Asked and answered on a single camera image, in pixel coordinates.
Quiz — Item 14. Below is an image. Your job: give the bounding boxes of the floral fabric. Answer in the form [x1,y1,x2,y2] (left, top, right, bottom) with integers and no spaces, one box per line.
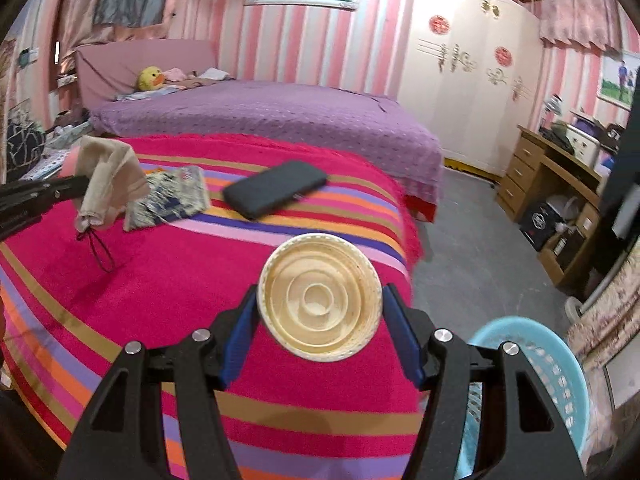
[565,250,640,461]

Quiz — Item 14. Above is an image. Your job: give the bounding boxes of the grey printed packet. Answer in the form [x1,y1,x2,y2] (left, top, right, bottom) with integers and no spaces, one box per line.
[122,165,212,233]

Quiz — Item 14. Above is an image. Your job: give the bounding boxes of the white wardrobe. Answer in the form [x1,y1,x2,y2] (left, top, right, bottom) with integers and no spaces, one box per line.
[397,0,546,178]

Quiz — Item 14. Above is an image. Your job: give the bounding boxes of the small framed couple photo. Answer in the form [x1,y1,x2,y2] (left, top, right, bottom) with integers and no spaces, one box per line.
[597,50,640,111]

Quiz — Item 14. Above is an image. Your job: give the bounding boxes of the pink floral valance curtain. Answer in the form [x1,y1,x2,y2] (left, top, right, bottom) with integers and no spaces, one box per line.
[539,0,628,52]

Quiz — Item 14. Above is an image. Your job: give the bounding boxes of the dark bag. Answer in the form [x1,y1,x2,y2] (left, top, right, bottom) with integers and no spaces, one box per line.
[540,120,576,153]

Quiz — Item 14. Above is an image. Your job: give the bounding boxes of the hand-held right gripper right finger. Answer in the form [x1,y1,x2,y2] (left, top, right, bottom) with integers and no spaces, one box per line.
[382,282,586,480]

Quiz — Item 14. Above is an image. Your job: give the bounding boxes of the black white patterned bag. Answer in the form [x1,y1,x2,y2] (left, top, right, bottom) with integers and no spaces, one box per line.
[5,117,46,181]

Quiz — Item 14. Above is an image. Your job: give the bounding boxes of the shiny pink curtain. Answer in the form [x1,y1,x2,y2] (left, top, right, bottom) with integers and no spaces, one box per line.
[55,0,186,56]

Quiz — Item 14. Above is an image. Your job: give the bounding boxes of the beige drawstring cloth pouch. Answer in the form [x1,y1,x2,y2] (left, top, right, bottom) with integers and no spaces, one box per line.
[74,135,151,273]

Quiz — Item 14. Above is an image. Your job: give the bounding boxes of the white storage box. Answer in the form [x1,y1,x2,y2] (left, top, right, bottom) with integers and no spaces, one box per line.
[565,122,602,166]

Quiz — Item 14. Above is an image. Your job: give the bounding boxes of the black wallet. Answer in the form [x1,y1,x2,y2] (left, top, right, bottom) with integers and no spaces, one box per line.
[222,160,330,221]

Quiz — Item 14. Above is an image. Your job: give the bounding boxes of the yellow duck plush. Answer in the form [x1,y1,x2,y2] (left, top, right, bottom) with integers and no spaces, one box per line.
[137,66,165,92]

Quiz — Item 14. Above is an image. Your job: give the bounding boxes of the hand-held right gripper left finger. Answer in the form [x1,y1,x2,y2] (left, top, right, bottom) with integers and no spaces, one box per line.
[56,285,261,480]

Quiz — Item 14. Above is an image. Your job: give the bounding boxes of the polka dot cushion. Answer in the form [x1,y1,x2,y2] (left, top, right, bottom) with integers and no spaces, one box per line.
[20,152,68,181]

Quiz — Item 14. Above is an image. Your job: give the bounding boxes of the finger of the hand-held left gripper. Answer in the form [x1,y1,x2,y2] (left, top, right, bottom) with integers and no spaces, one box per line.
[0,174,95,242]

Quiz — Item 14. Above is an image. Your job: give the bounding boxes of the brown folded clothes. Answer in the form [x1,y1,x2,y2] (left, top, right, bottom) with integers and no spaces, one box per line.
[187,66,236,89]

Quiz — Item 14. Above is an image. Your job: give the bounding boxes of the white paper bowl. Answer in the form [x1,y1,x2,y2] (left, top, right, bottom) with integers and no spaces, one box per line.
[257,233,385,363]

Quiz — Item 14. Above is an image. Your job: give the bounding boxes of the pink covered headboard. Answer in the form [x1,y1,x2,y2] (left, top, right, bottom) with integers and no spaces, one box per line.
[75,40,221,111]

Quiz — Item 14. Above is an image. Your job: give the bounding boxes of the wooden desk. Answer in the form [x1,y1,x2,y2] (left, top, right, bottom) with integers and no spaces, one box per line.
[496,125,608,288]

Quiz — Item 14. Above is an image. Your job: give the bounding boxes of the light blue plastic basket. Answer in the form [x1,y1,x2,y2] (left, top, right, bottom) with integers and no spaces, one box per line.
[452,316,590,480]

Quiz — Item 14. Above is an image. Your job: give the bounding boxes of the dark hanging clothing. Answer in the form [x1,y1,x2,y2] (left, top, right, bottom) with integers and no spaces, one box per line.
[597,105,640,281]

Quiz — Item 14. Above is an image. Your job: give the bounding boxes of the purple dotted bedspread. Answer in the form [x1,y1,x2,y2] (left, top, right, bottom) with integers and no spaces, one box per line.
[90,80,446,222]

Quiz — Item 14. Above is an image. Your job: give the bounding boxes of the black box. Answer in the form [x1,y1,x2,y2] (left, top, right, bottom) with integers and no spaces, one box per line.
[520,200,563,252]

